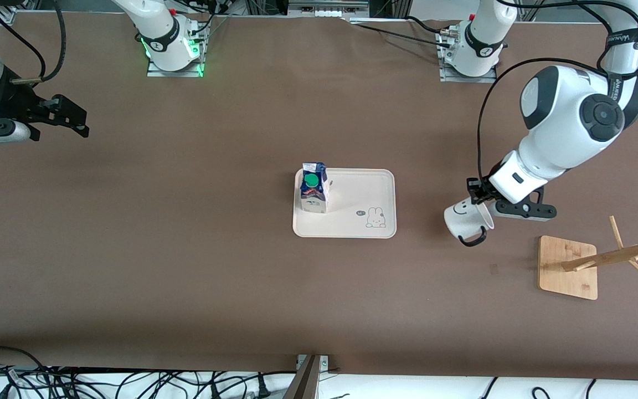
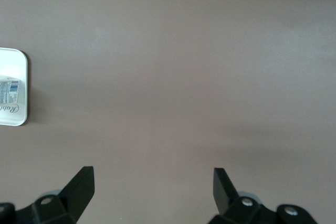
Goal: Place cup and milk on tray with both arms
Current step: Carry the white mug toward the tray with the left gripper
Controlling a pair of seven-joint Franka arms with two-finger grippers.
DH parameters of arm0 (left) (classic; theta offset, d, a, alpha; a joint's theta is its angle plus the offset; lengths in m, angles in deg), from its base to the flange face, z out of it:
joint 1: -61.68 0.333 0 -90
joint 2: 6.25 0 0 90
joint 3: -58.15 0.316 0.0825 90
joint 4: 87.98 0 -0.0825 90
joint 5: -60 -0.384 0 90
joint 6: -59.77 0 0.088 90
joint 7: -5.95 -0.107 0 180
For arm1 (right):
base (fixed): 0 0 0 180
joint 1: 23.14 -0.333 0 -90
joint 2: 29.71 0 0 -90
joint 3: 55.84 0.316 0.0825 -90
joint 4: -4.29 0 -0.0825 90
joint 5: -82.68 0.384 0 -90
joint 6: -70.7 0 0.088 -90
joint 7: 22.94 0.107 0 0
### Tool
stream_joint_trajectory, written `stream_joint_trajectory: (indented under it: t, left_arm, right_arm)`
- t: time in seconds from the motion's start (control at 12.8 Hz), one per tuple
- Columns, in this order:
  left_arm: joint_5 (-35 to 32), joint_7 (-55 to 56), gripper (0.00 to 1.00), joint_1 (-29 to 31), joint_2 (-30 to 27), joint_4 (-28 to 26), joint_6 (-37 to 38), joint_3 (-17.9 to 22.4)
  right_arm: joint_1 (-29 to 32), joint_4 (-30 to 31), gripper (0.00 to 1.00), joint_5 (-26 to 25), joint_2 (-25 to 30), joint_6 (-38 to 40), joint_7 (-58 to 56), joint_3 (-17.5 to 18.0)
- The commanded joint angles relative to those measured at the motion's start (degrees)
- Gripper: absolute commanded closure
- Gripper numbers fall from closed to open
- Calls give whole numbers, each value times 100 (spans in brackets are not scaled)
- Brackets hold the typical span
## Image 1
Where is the white smiley cup black handle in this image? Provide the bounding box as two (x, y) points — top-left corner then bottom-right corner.
(444, 198), (495, 248)

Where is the blue white milk carton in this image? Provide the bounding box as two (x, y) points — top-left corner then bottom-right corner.
(300, 162), (331, 214)

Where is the wooden cup stand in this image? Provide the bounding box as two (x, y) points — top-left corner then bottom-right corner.
(538, 216), (638, 300)

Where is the cream rabbit print tray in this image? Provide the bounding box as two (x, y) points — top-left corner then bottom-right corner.
(293, 168), (397, 239)

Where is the grey power strip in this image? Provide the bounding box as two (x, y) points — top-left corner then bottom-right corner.
(287, 0), (371, 18)

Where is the aluminium profile bar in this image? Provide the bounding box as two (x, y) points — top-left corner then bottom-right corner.
(283, 356), (322, 399)

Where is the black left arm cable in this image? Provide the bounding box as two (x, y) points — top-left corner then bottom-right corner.
(477, 55), (610, 192)

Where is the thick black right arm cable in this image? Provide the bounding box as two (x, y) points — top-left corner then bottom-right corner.
(39, 0), (68, 84)

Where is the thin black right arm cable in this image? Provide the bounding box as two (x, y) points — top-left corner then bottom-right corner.
(0, 7), (47, 79)

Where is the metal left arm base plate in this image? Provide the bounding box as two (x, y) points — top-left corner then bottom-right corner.
(438, 25), (498, 84)

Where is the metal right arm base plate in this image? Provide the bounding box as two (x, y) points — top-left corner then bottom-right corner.
(146, 17), (204, 78)

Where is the short black table cable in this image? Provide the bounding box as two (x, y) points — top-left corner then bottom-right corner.
(405, 16), (459, 37)

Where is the long black table cable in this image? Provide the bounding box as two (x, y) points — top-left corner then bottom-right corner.
(352, 22), (452, 49)

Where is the small metal table bracket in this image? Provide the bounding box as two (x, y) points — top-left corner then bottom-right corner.
(296, 355), (330, 373)

